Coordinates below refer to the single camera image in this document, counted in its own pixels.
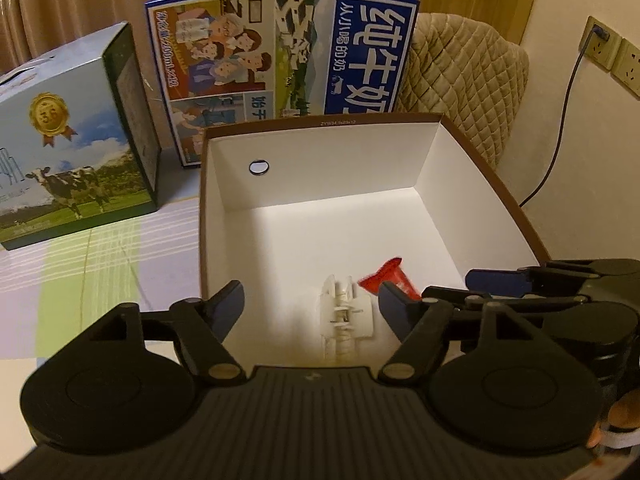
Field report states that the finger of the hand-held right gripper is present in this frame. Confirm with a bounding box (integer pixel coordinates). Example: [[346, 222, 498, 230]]
[[464, 259, 603, 298], [422, 284, 592, 312]]

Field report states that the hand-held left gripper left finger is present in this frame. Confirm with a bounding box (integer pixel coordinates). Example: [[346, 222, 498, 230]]
[[90, 279, 247, 382]]

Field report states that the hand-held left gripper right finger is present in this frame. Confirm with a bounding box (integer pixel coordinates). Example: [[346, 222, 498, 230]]
[[377, 282, 548, 384]]

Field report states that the red snack packet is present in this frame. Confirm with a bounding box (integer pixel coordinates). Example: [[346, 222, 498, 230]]
[[358, 257, 420, 302]]

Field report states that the white hair clip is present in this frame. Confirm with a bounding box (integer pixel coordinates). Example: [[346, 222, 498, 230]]
[[313, 273, 376, 364]]

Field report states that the brown cardboard box white inside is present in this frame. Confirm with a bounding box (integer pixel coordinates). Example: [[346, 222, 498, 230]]
[[198, 113, 552, 367]]

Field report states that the person's right hand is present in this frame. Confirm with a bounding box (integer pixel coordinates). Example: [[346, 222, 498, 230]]
[[586, 385, 640, 457]]

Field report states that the checked tablecloth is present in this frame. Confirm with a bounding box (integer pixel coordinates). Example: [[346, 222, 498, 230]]
[[0, 146, 237, 363]]

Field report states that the beige quilted chair cover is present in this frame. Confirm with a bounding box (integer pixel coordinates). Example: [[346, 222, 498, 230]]
[[394, 12, 531, 170]]

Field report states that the light blue cow milk carton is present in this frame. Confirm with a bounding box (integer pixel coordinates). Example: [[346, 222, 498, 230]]
[[0, 22, 162, 252]]

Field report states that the blue cartoon milk carton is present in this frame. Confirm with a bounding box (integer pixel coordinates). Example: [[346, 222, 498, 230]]
[[144, 0, 421, 170]]

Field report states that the dark power cable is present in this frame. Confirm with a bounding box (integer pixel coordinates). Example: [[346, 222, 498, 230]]
[[519, 32, 608, 209]]

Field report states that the wall socket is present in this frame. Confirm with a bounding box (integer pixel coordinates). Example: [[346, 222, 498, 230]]
[[579, 15, 640, 100]]

